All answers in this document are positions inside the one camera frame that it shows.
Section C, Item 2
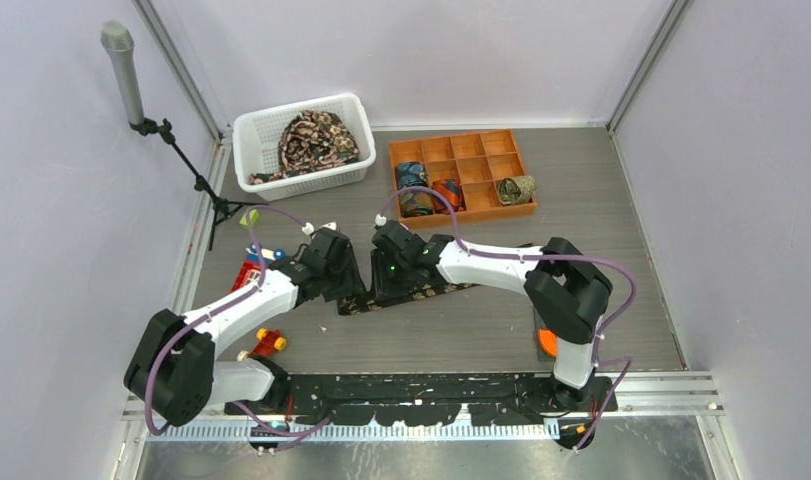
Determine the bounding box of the black gold floral tie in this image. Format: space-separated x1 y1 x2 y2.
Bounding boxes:
336 280 478 316

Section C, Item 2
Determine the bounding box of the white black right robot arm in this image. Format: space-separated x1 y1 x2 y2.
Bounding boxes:
371 216 613 411

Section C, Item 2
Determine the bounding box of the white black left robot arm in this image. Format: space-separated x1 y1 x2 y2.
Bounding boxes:
123 226 363 426

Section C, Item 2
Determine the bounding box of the pile of floral ties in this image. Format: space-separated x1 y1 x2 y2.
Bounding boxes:
248 110 360 185

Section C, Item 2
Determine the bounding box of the navy floral rolled tie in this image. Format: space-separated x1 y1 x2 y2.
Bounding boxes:
398 186 434 218

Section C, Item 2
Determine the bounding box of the red white toy block truck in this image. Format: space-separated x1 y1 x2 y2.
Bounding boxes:
231 243 286 292

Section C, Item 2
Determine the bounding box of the orange navy striped rolled tie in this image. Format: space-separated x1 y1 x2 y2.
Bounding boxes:
431 178 466 214

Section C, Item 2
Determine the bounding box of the teal navy rolled tie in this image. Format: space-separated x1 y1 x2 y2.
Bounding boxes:
394 162 429 190

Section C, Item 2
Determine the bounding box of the green toy block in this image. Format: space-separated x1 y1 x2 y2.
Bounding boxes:
239 207 260 229

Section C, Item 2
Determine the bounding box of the small red toy car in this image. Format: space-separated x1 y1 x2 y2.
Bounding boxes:
237 328 287 361

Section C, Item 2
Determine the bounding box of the black microphone tripod stand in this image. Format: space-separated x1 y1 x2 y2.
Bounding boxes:
129 118 255 251

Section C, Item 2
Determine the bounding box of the orange wooden divided tray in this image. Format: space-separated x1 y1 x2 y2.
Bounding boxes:
385 129 537 229

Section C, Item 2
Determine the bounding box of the green patterned rolled tie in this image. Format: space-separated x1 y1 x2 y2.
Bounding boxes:
496 175 537 206

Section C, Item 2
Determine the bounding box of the white plastic basket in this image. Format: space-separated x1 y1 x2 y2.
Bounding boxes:
233 93 377 202

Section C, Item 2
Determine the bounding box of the orange curved toy piece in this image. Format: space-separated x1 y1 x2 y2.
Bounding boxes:
537 329 558 358

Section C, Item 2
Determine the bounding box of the grey studded baseplate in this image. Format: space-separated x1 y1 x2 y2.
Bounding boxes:
533 310 558 360

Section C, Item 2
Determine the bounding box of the grey microphone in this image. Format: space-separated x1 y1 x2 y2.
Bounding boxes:
100 20 145 128

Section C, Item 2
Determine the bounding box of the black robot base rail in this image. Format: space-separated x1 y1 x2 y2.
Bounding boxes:
225 373 618 427

